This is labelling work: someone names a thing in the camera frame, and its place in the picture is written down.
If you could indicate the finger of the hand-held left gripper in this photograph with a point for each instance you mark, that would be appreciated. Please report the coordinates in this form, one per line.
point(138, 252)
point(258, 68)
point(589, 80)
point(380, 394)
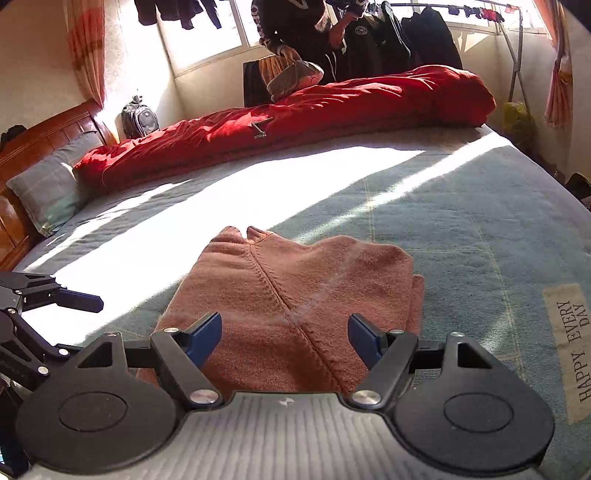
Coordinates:
point(78, 302)
point(23, 350)

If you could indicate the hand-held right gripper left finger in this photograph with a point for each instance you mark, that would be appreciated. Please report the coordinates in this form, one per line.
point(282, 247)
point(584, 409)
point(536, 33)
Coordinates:
point(205, 339)

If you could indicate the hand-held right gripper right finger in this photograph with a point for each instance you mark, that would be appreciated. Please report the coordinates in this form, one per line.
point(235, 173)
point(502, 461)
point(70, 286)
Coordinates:
point(364, 339)

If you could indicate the orange-pink knit sweater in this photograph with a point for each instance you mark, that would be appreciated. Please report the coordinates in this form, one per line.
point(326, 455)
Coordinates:
point(286, 286)

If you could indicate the metal clothes drying rack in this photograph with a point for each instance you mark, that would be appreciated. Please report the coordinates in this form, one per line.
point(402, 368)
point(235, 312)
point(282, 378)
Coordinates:
point(517, 69)

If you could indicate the grey plaid pillow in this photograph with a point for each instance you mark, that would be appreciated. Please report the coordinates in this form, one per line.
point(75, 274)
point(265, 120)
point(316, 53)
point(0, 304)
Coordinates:
point(46, 184)

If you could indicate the brown wooden headboard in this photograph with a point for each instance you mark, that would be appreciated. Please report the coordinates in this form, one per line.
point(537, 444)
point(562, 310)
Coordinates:
point(27, 147)

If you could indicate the grey black backpack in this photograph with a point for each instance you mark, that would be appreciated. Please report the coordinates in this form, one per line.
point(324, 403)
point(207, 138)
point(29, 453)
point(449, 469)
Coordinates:
point(140, 120)

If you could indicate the small grey clip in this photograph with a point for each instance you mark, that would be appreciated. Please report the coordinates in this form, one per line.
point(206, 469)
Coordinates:
point(261, 128)

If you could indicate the red quilt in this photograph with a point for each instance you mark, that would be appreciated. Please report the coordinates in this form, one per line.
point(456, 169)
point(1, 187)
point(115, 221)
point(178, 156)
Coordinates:
point(323, 110)

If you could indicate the orange-pink curtain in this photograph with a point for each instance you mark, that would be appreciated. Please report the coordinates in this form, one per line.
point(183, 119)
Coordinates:
point(559, 92)
point(85, 50)

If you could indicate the yellow-green plastic bag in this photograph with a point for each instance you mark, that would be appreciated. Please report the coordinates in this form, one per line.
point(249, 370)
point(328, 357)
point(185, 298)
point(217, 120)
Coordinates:
point(517, 122)

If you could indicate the tan draped cloth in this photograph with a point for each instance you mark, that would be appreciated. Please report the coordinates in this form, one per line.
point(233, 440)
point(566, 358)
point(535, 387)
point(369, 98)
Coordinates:
point(258, 78)

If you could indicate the grey pink soft item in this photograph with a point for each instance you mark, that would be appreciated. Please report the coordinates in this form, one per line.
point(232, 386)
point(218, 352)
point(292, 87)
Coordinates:
point(295, 78)

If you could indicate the dark jacket with round badge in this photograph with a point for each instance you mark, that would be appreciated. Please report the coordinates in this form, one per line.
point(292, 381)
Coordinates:
point(362, 46)

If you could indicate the large bay window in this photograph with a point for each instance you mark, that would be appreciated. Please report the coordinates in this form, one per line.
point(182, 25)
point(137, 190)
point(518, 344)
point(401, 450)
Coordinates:
point(221, 41)

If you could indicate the dark hooded jacket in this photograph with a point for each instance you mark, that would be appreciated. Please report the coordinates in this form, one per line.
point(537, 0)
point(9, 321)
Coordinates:
point(395, 37)

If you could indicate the dark hung shirt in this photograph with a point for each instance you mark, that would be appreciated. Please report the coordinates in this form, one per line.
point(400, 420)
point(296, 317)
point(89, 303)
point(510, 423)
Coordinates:
point(171, 11)

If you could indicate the plain black jacket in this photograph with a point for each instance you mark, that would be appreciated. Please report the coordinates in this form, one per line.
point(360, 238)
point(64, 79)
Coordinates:
point(434, 41)

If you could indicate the blue hung jeans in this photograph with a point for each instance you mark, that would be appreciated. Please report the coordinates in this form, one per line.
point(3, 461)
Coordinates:
point(210, 11)

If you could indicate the row of hung socks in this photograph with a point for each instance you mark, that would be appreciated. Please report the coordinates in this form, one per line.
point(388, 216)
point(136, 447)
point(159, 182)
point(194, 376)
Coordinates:
point(485, 13)

